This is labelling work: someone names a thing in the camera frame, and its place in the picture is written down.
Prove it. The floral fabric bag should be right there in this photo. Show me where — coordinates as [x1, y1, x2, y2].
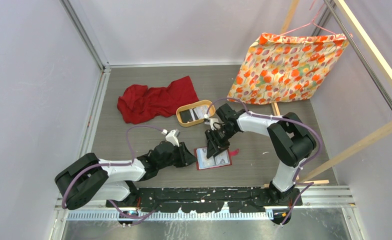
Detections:
[227, 33, 349, 105]

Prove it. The wooden frame rack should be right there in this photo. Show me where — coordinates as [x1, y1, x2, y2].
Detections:
[263, 0, 392, 188]

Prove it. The aluminium frame rail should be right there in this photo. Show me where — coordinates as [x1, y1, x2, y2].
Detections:
[53, 0, 392, 240]

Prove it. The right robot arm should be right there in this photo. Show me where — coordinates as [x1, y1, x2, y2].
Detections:
[204, 103, 318, 205]

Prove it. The red cloth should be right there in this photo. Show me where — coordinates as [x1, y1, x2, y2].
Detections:
[117, 76, 199, 125]

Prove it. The white VIP card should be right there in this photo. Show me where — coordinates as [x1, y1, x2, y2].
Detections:
[196, 147, 214, 168]

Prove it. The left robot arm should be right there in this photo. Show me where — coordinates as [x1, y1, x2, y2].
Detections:
[54, 141, 197, 210]

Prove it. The yellow oval tray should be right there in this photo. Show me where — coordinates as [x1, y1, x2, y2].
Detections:
[176, 100, 216, 127]

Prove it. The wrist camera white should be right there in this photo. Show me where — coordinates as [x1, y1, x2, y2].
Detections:
[161, 129, 180, 147]
[203, 114, 220, 130]

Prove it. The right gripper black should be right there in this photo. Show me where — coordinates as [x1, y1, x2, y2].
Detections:
[205, 125, 237, 159]

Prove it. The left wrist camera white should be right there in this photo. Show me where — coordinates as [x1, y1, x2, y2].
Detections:
[161, 129, 180, 147]

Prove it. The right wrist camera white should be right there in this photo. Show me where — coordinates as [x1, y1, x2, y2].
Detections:
[203, 114, 220, 130]

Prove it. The red card holder wallet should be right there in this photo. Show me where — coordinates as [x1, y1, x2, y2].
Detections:
[194, 147, 240, 171]

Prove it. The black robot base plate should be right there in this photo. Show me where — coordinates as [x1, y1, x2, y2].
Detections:
[114, 186, 303, 214]

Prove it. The pink clothes hanger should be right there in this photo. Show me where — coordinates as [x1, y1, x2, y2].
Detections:
[279, 0, 337, 36]

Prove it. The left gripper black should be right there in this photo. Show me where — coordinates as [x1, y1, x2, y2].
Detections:
[157, 141, 197, 170]

